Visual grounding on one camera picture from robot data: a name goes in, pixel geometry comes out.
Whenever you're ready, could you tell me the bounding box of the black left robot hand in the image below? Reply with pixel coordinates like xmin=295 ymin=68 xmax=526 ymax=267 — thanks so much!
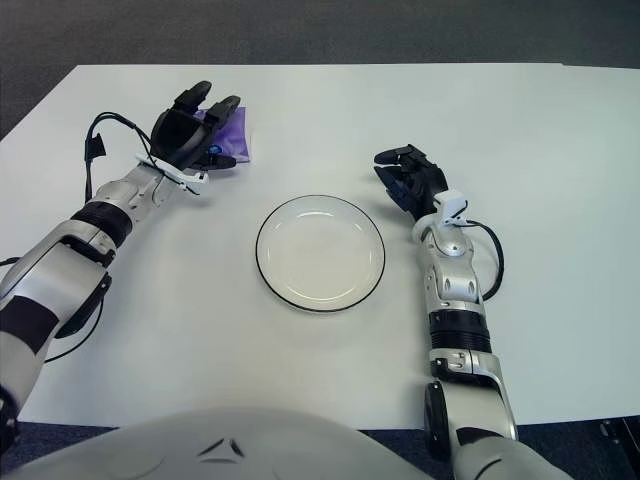
xmin=149 ymin=81 xmax=241 ymax=174

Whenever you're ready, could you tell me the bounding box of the purple tissue paper pack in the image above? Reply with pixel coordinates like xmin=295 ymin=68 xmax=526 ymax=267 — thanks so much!
xmin=192 ymin=105 xmax=251 ymax=165

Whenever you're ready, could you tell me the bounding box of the white left wrist mount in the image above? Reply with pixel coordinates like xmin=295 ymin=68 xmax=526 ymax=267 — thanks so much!
xmin=134 ymin=153 xmax=209 ymax=195

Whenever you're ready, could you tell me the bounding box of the black left elbow cable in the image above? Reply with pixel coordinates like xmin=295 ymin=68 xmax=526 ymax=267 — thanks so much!
xmin=0 ymin=257 xmax=109 ymax=364

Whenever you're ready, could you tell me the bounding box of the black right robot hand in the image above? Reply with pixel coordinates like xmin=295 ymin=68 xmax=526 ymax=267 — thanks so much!
xmin=373 ymin=143 xmax=450 ymax=221

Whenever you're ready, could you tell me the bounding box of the black metal floor object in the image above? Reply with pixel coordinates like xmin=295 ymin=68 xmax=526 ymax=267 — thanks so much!
xmin=599 ymin=417 xmax=640 ymax=451

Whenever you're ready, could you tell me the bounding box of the grey robot torso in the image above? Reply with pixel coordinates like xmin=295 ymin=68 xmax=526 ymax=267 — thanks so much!
xmin=14 ymin=407 xmax=451 ymax=480

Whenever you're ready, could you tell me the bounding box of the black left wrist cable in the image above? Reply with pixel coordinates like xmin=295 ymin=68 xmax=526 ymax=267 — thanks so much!
xmin=83 ymin=112 xmax=156 ymax=201

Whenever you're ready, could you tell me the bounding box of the white wrist mount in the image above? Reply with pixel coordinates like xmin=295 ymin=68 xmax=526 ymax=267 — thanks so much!
xmin=134 ymin=153 xmax=209 ymax=195
xmin=433 ymin=189 xmax=469 ymax=226

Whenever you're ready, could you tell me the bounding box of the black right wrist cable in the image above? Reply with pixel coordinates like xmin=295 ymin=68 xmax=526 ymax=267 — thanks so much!
xmin=467 ymin=219 xmax=505 ymax=301

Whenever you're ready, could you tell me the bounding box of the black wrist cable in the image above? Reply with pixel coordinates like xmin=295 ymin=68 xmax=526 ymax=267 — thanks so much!
xmin=467 ymin=219 xmax=505 ymax=301
xmin=83 ymin=112 xmax=156 ymax=201

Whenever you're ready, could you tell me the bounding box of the white right wrist mount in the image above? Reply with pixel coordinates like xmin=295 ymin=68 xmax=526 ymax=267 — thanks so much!
xmin=433 ymin=189 xmax=469 ymax=226

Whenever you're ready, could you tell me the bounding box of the white plate with black rim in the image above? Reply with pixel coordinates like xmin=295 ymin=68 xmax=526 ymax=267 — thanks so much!
xmin=255 ymin=194 xmax=387 ymax=315

